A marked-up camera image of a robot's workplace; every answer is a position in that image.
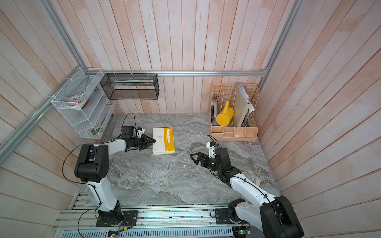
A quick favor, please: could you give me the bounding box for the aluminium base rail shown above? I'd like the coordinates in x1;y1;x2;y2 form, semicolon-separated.
49;204;266;238

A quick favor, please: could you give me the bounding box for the black mesh wall basket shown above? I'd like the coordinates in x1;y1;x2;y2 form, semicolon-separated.
100;72;160;100

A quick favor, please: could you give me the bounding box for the white wire mesh shelf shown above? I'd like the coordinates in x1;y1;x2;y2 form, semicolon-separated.
51;67;116;139

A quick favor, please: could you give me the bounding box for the tape roll on shelf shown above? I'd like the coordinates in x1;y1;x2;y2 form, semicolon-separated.
65;95;86;109

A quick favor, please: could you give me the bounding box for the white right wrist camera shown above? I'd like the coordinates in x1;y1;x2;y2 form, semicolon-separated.
206;141;219;158

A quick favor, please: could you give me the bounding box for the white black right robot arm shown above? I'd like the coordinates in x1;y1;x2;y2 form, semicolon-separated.
190;148;304;238

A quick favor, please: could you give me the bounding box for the yellow plastic watering can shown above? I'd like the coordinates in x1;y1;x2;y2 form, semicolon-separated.
216;101;235;127

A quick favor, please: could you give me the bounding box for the beige folder in organizer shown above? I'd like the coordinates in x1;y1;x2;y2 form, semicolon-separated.
232;82;255;127

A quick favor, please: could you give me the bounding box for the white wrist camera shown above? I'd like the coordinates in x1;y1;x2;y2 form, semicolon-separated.
206;141;219;158
136;128;145;138

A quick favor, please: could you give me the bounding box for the grey book in organizer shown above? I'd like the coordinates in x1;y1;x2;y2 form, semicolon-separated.
211;94;218;126

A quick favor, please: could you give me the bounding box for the horizontal aluminium wall rail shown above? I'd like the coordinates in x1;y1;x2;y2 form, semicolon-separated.
101;69;267;77

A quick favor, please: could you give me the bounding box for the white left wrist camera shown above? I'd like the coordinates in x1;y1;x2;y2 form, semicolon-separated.
136;128;145;138

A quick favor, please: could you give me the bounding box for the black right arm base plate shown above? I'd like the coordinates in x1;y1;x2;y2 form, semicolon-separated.
213;208;257;225

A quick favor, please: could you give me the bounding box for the beige plastic desk organizer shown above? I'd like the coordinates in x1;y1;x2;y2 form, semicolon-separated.
208;83;260;142

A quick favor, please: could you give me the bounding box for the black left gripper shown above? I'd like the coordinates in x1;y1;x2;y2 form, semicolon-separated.
130;133;156;150

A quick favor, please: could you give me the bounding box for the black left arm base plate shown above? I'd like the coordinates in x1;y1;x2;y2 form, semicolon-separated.
96;210;138;227

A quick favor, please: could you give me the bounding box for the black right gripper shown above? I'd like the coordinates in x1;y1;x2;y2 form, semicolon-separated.
191;153;223;174

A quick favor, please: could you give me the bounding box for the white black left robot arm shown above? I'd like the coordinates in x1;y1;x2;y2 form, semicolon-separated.
74;126;156;226

